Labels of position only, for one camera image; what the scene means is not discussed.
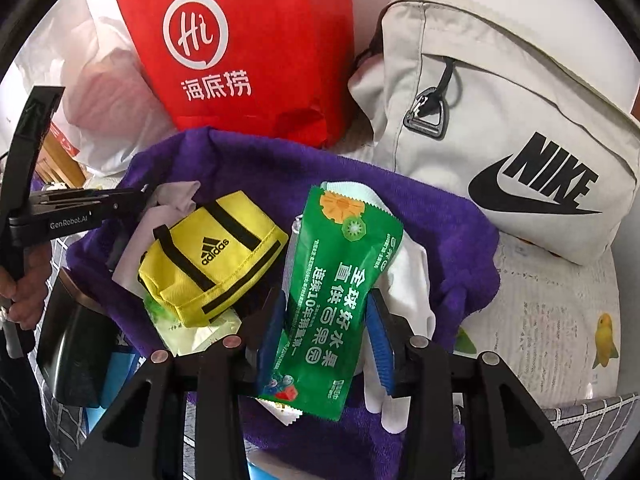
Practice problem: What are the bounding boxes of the grey checkered blanket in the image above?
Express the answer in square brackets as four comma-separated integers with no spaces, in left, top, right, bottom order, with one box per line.
[27,240,640,480]

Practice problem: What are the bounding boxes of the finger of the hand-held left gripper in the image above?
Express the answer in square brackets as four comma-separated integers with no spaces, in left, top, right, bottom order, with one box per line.
[30,189,151,217]
[30,184,108,198]

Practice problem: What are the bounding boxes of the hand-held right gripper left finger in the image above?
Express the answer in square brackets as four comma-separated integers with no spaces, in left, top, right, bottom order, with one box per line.
[65,287,288,480]

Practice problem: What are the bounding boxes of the wooden headboard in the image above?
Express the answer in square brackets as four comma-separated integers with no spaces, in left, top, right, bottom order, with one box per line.
[36,132,91,187]

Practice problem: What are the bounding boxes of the green snack sachet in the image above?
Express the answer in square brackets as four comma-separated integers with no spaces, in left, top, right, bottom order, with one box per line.
[256,185,405,427]

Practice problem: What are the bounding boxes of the white cloth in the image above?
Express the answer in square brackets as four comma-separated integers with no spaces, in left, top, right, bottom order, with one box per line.
[150,180,202,217]

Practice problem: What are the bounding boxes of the red paper bag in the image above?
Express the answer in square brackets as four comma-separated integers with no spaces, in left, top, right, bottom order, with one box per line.
[112,0,356,148]

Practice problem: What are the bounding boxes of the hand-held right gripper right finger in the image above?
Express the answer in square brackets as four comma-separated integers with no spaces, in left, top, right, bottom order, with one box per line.
[365,287,576,480]

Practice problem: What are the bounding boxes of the white plastic shopping bag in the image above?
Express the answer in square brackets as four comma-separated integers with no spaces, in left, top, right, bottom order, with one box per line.
[0,0,176,177]

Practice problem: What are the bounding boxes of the small yellow bag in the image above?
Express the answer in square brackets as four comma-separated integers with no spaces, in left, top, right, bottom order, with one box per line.
[137,191,290,328]

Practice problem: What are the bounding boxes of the person's left hand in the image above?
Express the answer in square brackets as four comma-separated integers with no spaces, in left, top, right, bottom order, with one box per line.
[0,265,38,333]

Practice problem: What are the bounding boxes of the white cotton gloves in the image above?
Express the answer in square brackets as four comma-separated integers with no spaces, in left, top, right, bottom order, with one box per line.
[290,180,437,433]

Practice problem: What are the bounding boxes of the green wet wipes pack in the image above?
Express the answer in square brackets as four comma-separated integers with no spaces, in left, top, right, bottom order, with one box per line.
[144,295,243,358]

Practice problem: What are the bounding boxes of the dark green box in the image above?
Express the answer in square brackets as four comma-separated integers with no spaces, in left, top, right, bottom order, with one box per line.
[36,275,121,408]

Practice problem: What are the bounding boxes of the grey waist bag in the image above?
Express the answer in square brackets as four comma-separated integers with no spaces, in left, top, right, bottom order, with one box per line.
[347,0,640,267]

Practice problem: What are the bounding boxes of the purple towel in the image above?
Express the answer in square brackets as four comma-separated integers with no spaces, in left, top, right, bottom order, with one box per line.
[65,127,502,480]

